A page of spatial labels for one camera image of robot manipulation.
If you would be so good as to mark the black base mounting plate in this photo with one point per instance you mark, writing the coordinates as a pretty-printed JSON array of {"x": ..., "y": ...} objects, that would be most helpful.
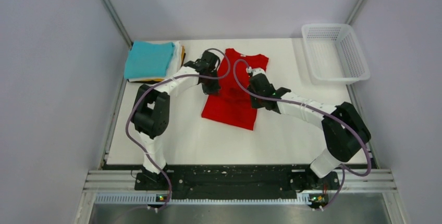
[{"x": 240, "y": 182}]

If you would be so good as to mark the folded teal t-shirt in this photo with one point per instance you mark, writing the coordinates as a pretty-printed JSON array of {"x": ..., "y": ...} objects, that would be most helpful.
[{"x": 148, "y": 60}]

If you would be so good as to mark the white slotted cable duct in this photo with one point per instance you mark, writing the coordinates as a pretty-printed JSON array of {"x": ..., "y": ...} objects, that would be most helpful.
[{"x": 156, "y": 199}]

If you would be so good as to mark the folded white t-shirt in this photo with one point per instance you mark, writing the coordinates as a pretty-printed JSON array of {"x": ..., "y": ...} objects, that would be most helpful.
[{"x": 153, "y": 61}]

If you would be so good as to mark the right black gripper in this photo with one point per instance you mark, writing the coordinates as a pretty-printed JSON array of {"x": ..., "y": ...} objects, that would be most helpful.
[{"x": 255, "y": 104}]

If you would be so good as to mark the white plastic basket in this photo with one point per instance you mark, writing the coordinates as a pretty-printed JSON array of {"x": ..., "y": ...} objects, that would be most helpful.
[{"x": 333, "y": 54}]

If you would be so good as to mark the red t-shirt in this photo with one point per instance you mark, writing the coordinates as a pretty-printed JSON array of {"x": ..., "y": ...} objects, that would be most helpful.
[{"x": 232, "y": 105}]

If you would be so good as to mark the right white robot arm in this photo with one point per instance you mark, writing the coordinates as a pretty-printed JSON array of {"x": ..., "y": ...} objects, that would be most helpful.
[{"x": 344, "y": 131}]

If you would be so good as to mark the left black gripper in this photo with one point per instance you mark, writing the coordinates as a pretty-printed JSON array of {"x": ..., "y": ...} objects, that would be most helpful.
[{"x": 212, "y": 89}]

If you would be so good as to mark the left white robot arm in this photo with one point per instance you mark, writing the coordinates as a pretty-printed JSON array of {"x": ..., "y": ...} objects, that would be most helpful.
[{"x": 149, "y": 117}]

